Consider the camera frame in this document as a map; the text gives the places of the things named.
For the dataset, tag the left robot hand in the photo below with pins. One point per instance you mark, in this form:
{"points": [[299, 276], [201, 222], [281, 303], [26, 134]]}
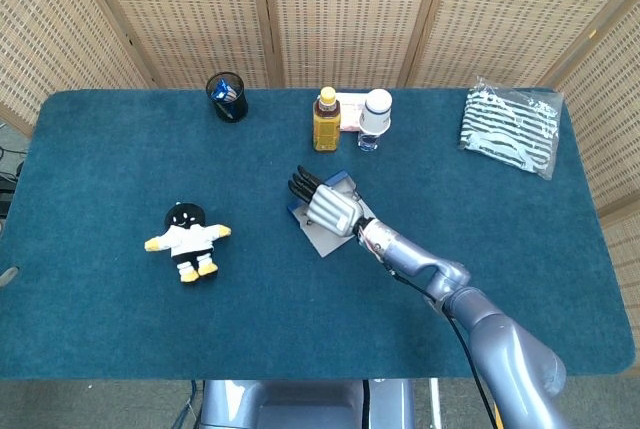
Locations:
{"points": [[7, 276]]}

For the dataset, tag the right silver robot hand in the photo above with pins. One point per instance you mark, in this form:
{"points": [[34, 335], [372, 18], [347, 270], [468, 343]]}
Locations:
{"points": [[330, 206]]}

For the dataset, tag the blue grey small box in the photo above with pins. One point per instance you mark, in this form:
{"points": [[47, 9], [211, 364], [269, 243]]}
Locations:
{"points": [[325, 241]]}

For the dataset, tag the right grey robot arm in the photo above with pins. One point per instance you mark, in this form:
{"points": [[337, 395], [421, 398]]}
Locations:
{"points": [[415, 254]]}

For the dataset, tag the clear water bottle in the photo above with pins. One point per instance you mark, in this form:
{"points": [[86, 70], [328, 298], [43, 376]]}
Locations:
{"points": [[369, 141]]}

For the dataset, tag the yellow-capped tea bottle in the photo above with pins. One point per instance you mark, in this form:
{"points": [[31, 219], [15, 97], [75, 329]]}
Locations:
{"points": [[326, 129]]}

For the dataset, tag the pink tissue pack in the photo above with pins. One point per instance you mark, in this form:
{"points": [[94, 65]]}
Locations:
{"points": [[350, 111]]}

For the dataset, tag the white paper cup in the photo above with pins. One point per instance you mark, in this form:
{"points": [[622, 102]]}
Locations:
{"points": [[376, 111]]}

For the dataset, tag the teal felt table cover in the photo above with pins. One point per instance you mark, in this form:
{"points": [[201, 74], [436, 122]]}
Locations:
{"points": [[125, 324]]}

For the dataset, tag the black mesh pen holder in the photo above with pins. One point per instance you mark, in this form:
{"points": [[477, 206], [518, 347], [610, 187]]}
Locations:
{"points": [[235, 109]]}

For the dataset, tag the black and white plush doll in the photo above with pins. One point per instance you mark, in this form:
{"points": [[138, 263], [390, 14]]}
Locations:
{"points": [[187, 239]]}

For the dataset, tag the blue snack packet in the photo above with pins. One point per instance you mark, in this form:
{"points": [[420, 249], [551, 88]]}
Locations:
{"points": [[221, 90]]}

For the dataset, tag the striped cloth in plastic bag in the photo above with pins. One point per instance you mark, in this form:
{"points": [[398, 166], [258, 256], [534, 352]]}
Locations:
{"points": [[505, 129]]}

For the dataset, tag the woven wicker folding screen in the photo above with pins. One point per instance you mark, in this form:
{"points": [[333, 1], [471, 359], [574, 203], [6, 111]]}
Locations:
{"points": [[350, 9]]}

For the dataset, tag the grey robot torso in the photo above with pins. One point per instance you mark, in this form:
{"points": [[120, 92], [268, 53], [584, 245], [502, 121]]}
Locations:
{"points": [[300, 404]]}

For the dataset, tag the white table leg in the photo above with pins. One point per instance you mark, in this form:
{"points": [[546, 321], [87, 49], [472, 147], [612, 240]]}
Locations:
{"points": [[436, 404]]}

